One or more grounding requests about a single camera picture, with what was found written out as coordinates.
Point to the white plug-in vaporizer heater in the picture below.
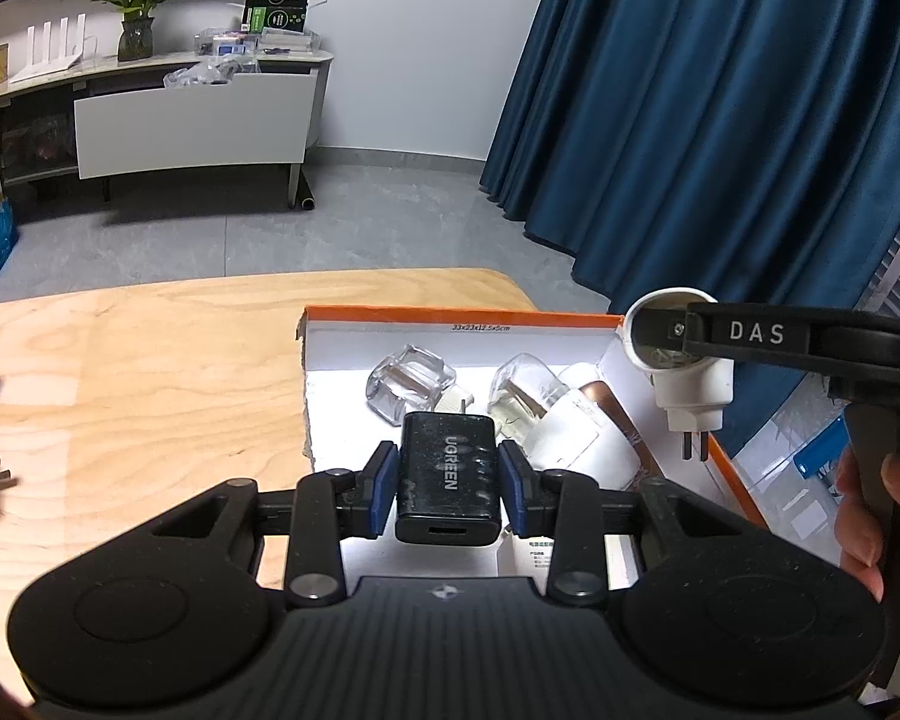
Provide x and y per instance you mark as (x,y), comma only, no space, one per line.
(690,397)
(585,442)

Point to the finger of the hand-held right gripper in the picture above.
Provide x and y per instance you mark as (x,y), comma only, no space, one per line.
(664,330)

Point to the clear liquid refill bottle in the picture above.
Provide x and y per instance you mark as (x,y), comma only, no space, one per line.
(409,386)
(525,390)

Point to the clear plastic bag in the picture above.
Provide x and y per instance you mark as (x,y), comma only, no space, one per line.
(202,75)

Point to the potted plant in glass vase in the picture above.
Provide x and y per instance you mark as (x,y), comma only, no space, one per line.
(139,0)

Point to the stack of small boxes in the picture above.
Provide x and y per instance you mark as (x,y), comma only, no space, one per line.
(270,41)

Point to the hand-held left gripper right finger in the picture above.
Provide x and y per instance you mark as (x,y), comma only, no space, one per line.
(516,487)

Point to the black green box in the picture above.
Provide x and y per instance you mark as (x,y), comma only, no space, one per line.
(274,11)

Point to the orange white cardboard box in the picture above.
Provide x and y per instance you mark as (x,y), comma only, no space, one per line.
(345,390)

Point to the person's right hand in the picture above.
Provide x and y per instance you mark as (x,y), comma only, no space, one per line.
(855,532)

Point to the blue white package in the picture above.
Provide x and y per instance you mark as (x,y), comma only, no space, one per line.
(821,457)

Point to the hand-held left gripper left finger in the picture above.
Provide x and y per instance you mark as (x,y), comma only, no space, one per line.
(382,487)

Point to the television cabinet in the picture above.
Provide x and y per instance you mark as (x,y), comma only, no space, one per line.
(37,127)

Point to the brown cream tube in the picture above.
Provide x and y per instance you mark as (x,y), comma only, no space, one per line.
(615,409)

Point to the blue curtain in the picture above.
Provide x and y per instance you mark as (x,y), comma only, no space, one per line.
(682,127)

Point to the black USB charger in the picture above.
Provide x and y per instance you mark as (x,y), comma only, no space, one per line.
(446,480)

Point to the white router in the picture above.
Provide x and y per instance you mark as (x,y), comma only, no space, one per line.
(49,56)

